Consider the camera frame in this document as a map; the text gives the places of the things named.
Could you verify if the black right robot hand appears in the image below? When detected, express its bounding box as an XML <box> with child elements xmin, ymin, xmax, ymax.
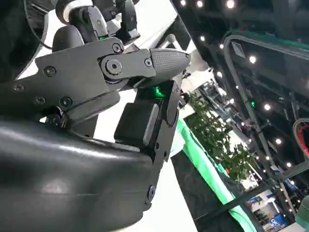
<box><xmin>0</xmin><ymin>0</ymin><xmax>192</xmax><ymax>232</ymax></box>

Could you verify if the green table cloth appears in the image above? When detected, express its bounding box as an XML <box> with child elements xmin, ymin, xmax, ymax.
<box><xmin>175</xmin><ymin>117</ymin><xmax>257</xmax><ymax>232</ymax></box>

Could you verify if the green leafy plant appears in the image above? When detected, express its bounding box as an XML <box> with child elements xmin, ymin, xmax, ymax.
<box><xmin>187</xmin><ymin>91</ymin><xmax>257</xmax><ymax>187</ymax></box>

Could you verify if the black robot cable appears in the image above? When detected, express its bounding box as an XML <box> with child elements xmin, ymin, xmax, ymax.
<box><xmin>23</xmin><ymin>0</ymin><xmax>54</xmax><ymax>50</ymax></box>

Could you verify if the black ceiling truss frame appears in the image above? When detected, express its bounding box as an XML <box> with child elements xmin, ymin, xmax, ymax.
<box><xmin>222</xmin><ymin>33</ymin><xmax>309</xmax><ymax>181</ymax></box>

